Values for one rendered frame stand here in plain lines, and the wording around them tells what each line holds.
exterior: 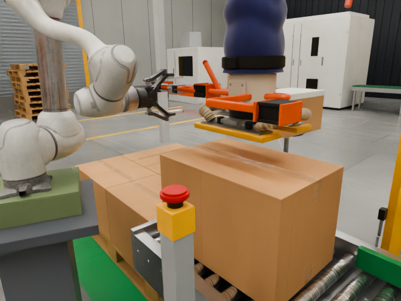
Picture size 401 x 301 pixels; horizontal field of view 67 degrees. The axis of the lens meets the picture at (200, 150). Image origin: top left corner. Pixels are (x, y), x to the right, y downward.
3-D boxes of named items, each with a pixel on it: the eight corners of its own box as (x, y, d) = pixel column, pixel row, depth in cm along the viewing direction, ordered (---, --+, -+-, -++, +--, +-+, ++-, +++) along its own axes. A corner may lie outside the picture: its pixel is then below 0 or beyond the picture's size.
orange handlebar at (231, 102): (323, 105, 96) (324, 93, 95) (263, 117, 77) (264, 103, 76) (160, 88, 163) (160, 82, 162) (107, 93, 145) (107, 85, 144)
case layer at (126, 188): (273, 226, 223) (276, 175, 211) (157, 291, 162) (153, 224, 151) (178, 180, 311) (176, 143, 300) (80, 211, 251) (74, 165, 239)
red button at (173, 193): (196, 205, 71) (196, 189, 70) (171, 215, 67) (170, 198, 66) (178, 196, 76) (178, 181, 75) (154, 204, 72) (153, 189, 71)
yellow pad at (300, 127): (311, 129, 113) (312, 116, 111) (296, 134, 107) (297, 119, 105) (243, 117, 138) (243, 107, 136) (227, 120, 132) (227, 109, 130)
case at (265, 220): (332, 260, 122) (344, 165, 110) (274, 314, 96) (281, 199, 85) (224, 209, 165) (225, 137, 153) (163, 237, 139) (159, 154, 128)
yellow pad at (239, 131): (281, 138, 101) (282, 123, 100) (262, 144, 95) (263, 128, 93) (212, 123, 126) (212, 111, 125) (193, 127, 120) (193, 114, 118)
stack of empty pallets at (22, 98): (73, 115, 790) (65, 63, 752) (25, 121, 720) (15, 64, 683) (57, 110, 883) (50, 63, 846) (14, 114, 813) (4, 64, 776)
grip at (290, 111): (301, 121, 75) (302, 101, 73) (280, 126, 70) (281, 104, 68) (273, 117, 81) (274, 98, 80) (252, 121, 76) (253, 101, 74)
